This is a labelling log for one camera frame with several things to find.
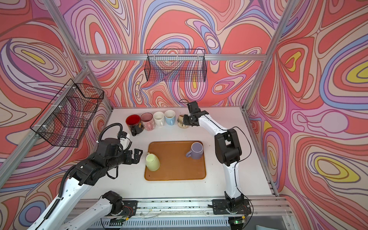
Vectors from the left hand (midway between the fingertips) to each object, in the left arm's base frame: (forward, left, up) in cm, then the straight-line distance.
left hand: (137, 151), depth 72 cm
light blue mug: (+36, -13, -13) cm, 40 cm away
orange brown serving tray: (+2, -18, -22) cm, 28 cm away
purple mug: (+7, -32, -13) cm, 35 cm away
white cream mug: (+33, -6, -12) cm, 36 cm away
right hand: (+28, -26, -12) cm, 40 cm away
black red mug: (+27, +10, -10) cm, 31 cm away
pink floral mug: (+29, +2, -10) cm, 30 cm away
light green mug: (-1, -6, -11) cm, 12 cm away
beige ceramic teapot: (+30, -21, -12) cm, 39 cm away
